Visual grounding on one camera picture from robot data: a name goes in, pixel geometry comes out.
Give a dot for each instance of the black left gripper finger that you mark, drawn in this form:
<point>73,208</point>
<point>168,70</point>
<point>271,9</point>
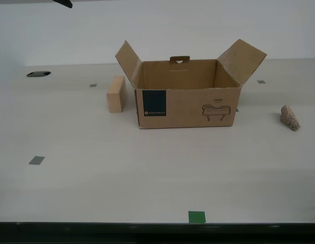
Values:
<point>64,2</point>

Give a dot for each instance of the light wooden block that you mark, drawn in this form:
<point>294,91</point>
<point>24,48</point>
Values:
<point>116,97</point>

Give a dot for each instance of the brown cardboard box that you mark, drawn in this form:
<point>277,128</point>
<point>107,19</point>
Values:
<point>188,106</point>

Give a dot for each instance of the speckled beige rock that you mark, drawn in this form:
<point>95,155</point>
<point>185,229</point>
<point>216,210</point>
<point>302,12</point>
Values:
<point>289,119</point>

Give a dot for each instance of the black table grommet hole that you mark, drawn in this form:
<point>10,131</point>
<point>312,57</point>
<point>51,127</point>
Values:
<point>38,74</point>

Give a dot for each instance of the gray tape square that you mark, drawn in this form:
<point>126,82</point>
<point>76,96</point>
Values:
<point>93,85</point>
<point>36,160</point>
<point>261,81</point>

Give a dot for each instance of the green tape square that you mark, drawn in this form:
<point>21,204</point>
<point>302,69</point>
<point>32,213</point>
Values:
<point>196,217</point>

